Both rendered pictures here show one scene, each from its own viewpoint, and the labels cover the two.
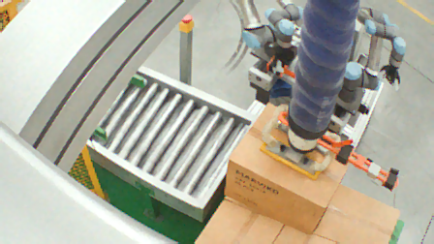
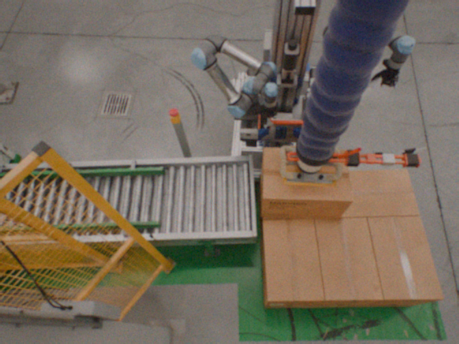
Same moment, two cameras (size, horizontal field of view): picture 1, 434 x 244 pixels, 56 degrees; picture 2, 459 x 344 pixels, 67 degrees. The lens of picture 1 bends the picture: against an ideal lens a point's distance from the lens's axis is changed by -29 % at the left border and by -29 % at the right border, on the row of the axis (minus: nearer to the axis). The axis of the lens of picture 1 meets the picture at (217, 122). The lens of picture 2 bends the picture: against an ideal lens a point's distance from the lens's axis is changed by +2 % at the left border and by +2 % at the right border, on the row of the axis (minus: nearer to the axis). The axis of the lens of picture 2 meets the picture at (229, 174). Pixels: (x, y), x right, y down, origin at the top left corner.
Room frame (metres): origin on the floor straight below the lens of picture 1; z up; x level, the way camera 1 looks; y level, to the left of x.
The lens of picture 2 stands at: (0.70, 0.42, 3.10)
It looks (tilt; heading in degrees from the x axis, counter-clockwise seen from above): 64 degrees down; 339
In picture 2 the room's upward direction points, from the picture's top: 6 degrees counter-clockwise
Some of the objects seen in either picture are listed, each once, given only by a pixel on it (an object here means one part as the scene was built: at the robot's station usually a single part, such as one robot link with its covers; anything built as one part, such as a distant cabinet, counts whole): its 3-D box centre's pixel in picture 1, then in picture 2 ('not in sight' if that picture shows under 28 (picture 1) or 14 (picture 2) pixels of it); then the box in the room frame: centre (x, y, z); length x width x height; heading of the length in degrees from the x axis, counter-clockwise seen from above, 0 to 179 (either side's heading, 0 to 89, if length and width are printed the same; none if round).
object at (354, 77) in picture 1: (353, 75); not in sight; (1.81, -0.74, 1.20); 0.13 x 0.12 x 0.14; 85
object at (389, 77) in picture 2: (391, 70); (390, 74); (1.50, -0.84, 1.66); 0.09 x 0.08 x 0.12; 149
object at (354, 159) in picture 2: (344, 152); (352, 158); (1.32, -0.64, 1.18); 0.10 x 0.08 x 0.06; 151
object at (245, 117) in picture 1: (104, 61); (116, 167); (2.39, 0.83, 0.50); 2.31 x 0.05 x 0.19; 65
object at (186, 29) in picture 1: (185, 72); (185, 147); (2.30, 0.22, 0.50); 0.07 x 0.07 x 1.00; 65
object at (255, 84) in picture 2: (277, 17); (257, 84); (1.90, -0.27, 1.48); 0.11 x 0.11 x 0.08; 30
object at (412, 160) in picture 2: (389, 181); (410, 160); (1.14, -0.94, 1.18); 0.08 x 0.07 x 0.05; 61
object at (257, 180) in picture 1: (292, 174); (302, 184); (1.44, -0.42, 0.74); 0.60 x 0.40 x 0.40; 61
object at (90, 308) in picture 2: not in sight; (84, 310); (1.09, 0.97, 1.62); 0.20 x 0.05 x 0.30; 65
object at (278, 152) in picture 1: (294, 156); (309, 177); (1.36, -0.37, 1.08); 0.34 x 0.10 x 0.05; 61
